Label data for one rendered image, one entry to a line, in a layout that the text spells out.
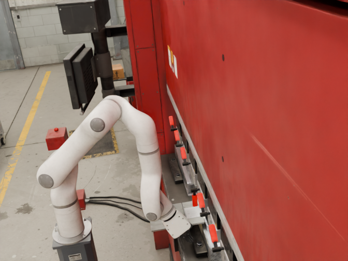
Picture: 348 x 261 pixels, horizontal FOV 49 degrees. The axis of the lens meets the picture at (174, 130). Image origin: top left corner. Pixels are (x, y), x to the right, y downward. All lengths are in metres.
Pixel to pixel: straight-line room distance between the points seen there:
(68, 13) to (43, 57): 6.49
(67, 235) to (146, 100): 1.07
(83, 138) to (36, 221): 2.36
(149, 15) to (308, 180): 1.93
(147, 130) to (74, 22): 1.27
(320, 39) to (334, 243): 0.29
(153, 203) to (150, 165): 0.16
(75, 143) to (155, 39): 1.07
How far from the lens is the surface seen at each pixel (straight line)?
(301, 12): 0.61
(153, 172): 1.60
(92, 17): 2.58
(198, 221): 1.94
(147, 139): 1.53
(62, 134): 3.51
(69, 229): 1.93
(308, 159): 0.64
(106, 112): 1.50
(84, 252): 1.99
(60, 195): 1.83
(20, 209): 4.13
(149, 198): 1.60
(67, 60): 2.67
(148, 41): 2.47
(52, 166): 1.71
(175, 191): 2.37
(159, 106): 2.61
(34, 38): 9.00
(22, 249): 3.65
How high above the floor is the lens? 2.23
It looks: 26 degrees down
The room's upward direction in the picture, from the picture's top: 5 degrees counter-clockwise
